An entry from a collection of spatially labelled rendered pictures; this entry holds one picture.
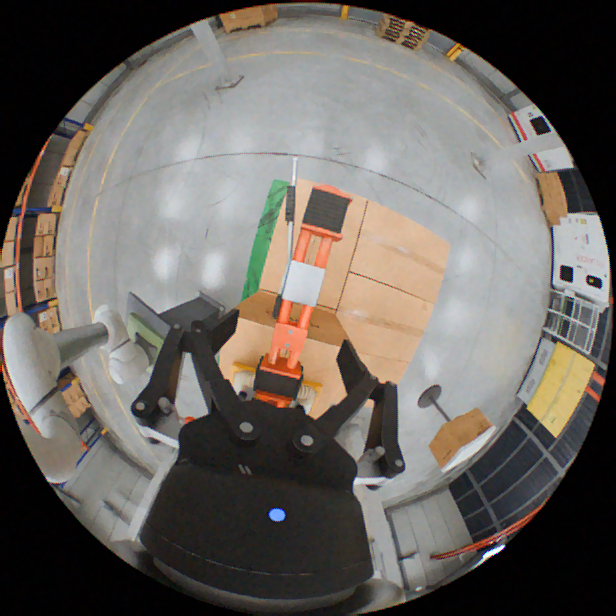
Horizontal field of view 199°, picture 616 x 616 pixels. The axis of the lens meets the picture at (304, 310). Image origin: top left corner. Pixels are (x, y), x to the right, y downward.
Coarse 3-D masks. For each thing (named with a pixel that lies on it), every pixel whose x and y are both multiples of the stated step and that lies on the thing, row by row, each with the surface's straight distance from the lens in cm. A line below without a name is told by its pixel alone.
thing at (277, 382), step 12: (264, 360) 38; (264, 372) 38; (276, 372) 36; (288, 372) 36; (300, 372) 38; (264, 384) 40; (276, 384) 40; (288, 384) 39; (300, 384) 38; (264, 396) 41; (276, 396) 41; (288, 396) 42
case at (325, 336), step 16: (240, 304) 62; (256, 304) 66; (272, 304) 72; (240, 320) 51; (256, 320) 52; (272, 320) 55; (320, 320) 70; (336, 320) 79; (240, 336) 53; (256, 336) 52; (272, 336) 51; (320, 336) 54; (336, 336) 59; (224, 352) 58; (240, 352) 56; (256, 352) 54; (288, 352) 52; (304, 352) 52; (320, 352) 52; (336, 352) 53; (224, 368) 61; (304, 368) 55; (320, 368) 55; (336, 368) 56; (336, 384) 60; (320, 400) 64
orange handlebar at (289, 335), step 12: (300, 240) 32; (324, 240) 32; (300, 252) 31; (324, 252) 32; (324, 264) 32; (288, 300) 32; (288, 312) 33; (312, 312) 34; (276, 324) 33; (288, 324) 36; (300, 324) 33; (276, 336) 34; (288, 336) 34; (300, 336) 34; (276, 348) 36; (288, 348) 35; (300, 348) 35; (276, 360) 37; (288, 360) 37
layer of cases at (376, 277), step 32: (352, 224) 91; (384, 224) 98; (416, 224) 109; (352, 256) 91; (384, 256) 95; (416, 256) 106; (352, 288) 90; (384, 288) 96; (416, 288) 107; (352, 320) 94; (384, 320) 101; (416, 320) 112; (384, 352) 109
